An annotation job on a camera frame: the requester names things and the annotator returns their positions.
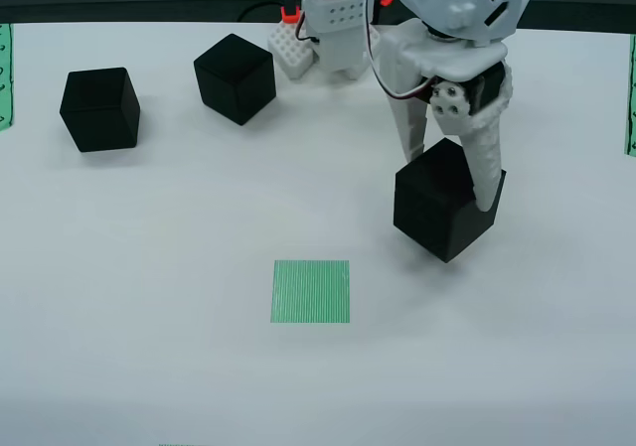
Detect green striped strip marker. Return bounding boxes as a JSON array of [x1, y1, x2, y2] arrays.
[[623, 33, 636, 157], [0, 22, 16, 133]]

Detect green striped square marker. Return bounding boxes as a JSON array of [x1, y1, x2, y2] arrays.
[[269, 259, 352, 325]]

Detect red white servo wire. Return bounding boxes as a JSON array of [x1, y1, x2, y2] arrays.
[[360, 0, 433, 102]]

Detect black cube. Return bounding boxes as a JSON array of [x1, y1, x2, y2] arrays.
[[193, 33, 277, 127], [393, 137, 507, 264], [59, 67, 141, 154]]

